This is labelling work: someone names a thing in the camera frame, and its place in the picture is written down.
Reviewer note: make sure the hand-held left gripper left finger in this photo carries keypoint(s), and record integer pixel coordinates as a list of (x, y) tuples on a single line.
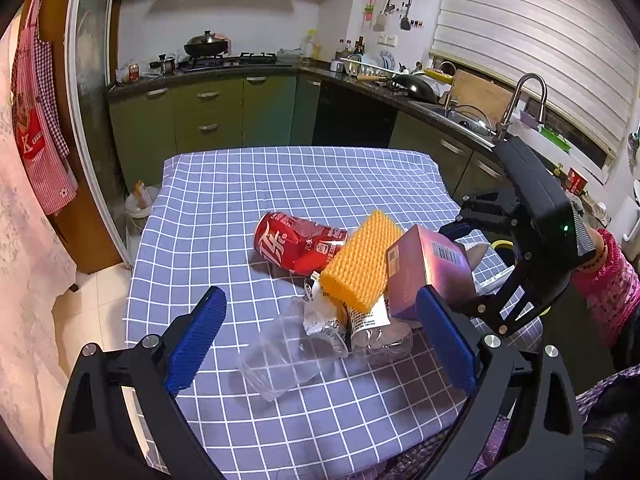
[(196, 342)]

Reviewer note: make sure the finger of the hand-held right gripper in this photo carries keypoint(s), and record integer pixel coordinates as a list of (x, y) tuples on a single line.
[(482, 210), (505, 305)]

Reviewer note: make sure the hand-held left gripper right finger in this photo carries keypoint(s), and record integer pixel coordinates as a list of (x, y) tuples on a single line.
[(445, 340)]

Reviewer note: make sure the pink cardboard box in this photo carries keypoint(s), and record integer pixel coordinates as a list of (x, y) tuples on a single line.
[(425, 275)]

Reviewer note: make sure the clear plastic bottle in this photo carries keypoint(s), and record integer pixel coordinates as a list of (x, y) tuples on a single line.
[(372, 335)]

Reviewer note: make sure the clear plastic cup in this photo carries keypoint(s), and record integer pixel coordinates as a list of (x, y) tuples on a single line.
[(270, 365)]

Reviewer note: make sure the yellow sponge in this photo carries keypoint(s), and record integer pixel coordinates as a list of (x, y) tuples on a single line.
[(357, 260)]

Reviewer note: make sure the red soda can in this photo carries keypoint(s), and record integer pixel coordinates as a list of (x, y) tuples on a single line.
[(290, 245)]

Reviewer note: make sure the person's right forearm pink sleeve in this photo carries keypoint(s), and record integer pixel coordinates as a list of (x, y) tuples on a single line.
[(615, 290)]

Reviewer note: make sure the red printed box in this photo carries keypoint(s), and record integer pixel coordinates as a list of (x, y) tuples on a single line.
[(576, 182)]

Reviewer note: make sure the green plastic tray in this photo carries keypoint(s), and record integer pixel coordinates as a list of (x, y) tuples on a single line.
[(554, 139)]

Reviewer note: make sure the purple plastic tray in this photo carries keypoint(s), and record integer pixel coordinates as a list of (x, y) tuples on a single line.
[(531, 118)]

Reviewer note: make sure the glass pot lid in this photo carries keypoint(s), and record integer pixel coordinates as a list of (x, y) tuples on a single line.
[(470, 120)]

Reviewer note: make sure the steel kitchen faucet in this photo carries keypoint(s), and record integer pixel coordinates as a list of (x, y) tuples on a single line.
[(510, 110)]

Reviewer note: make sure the wooden cutting board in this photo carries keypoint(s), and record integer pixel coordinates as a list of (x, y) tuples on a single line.
[(480, 95)]

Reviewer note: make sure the white plastic bucket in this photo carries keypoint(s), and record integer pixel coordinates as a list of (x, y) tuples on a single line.
[(140, 225)]

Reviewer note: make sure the blue checked tablecloth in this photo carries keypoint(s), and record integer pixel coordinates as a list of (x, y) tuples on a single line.
[(225, 210)]

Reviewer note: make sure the yellow plastic tray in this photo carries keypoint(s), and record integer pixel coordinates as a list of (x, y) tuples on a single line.
[(437, 75)]

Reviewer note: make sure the white window blind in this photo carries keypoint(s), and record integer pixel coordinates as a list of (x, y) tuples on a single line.
[(525, 25)]

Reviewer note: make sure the wooden rolling pin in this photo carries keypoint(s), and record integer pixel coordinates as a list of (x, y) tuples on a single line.
[(371, 78)]

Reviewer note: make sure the dish rack with dishes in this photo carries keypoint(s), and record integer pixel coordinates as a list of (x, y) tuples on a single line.
[(370, 62)]

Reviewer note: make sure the hanging kitchen spatula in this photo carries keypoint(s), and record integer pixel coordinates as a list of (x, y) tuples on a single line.
[(381, 20)]

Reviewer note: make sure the green lower kitchen cabinets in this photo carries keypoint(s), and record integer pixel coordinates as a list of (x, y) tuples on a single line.
[(220, 115)]

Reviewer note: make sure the yellow cooking oil bottle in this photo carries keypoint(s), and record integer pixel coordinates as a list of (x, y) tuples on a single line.
[(312, 45)]

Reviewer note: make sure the red checked apron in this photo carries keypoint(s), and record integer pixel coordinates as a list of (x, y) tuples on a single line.
[(40, 125)]

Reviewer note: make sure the small red can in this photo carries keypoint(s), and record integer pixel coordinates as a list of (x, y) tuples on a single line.
[(133, 72)]

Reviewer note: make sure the small steel pot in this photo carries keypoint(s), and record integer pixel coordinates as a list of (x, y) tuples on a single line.
[(165, 65)]

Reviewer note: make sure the black gas stove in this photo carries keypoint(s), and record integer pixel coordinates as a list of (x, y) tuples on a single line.
[(225, 61)]

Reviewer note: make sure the black wok with lid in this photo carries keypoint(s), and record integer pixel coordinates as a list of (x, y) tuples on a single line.
[(205, 45)]

